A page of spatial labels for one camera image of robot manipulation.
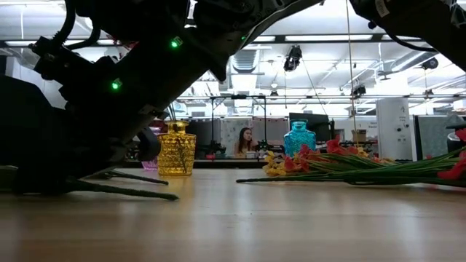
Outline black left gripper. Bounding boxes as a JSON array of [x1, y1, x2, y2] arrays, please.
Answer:
[[0, 57, 175, 196]]

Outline teal glass vase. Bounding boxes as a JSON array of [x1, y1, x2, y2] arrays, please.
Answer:
[[283, 119, 317, 158]]

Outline grey partition panel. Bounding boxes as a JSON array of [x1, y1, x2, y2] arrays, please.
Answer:
[[414, 115, 465, 163]]

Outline person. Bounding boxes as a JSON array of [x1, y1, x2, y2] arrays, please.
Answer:
[[234, 127, 258, 158]]

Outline distant black station frame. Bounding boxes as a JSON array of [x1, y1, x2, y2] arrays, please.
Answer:
[[209, 94, 269, 156]]

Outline thin hanging cord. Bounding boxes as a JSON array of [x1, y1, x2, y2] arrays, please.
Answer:
[[344, 0, 358, 148]]

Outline white cabinet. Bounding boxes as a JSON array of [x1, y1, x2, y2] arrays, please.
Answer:
[[376, 98, 415, 162]]

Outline yellow artificial flower bunch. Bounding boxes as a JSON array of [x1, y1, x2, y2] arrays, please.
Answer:
[[355, 145, 394, 163], [262, 151, 288, 178], [68, 180, 180, 201]]

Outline yellow glass vase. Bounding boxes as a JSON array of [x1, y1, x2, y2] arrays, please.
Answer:
[[157, 120, 197, 178]]

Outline black office chair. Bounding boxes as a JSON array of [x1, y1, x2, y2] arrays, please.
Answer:
[[446, 122, 466, 154]]

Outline pink glass vase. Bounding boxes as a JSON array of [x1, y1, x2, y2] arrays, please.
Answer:
[[141, 125, 163, 172]]

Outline black monitor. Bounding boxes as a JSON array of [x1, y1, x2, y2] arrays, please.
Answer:
[[289, 112, 331, 143]]

